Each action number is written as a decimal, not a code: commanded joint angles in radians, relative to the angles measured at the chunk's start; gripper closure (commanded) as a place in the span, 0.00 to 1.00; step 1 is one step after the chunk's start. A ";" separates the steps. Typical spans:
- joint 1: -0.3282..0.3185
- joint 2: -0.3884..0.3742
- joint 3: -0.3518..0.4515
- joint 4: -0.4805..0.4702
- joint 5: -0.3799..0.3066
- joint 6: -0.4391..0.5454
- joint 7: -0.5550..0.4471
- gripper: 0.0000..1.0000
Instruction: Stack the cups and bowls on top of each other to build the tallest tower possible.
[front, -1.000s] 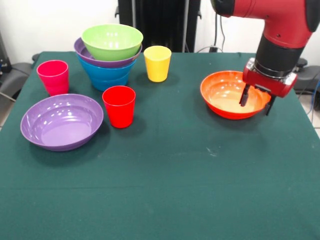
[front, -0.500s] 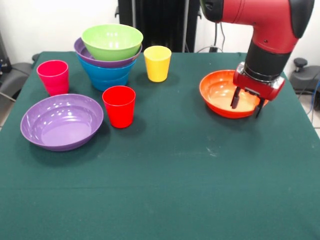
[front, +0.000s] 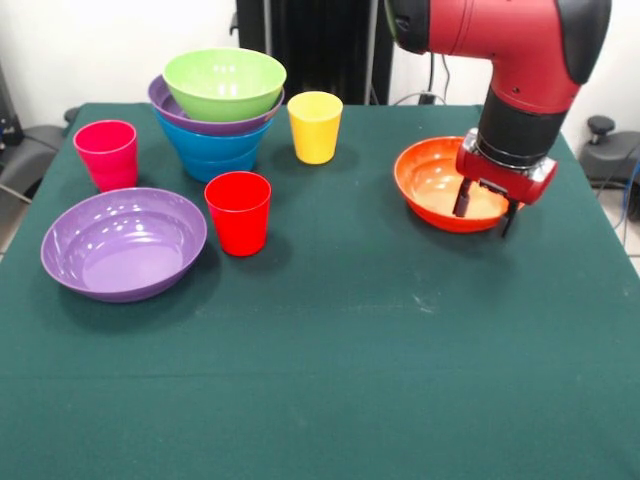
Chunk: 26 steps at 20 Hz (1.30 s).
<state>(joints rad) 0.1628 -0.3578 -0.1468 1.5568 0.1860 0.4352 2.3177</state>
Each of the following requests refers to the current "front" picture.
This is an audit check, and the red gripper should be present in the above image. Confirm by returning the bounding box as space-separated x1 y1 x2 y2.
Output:
452 128 559 239

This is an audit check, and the orange plastic bowl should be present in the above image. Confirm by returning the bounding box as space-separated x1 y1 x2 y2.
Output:
393 135 526 235

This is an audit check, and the yellow plastic cup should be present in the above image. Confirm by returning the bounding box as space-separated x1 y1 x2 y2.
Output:
287 90 344 165

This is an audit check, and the red plastic cup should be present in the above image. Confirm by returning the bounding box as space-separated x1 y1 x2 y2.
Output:
203 170 273 257

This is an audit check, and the large blue plastic bowl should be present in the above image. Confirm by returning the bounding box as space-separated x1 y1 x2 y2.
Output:
152 107 275 169

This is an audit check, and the green plastic bowl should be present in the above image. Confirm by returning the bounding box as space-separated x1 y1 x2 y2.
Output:
162 47 288 122

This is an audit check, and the purple plastic bowl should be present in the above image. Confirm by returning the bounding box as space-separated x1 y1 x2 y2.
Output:
147 74 286 137
40 187 209 304

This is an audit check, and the dark green tablecloth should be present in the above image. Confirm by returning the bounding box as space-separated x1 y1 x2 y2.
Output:
0 102 640 480

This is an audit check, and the small teal plastic bowl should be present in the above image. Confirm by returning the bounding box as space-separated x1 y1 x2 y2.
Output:
180 149 260 184

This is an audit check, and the pink plastic cup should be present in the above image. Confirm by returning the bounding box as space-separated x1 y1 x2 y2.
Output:
72 119 139 193

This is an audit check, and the grey equipment base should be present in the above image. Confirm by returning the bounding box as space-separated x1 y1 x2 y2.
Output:
0 64 67 201

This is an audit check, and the black wall cable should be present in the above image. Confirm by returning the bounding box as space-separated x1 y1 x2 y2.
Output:
422 52 451 106

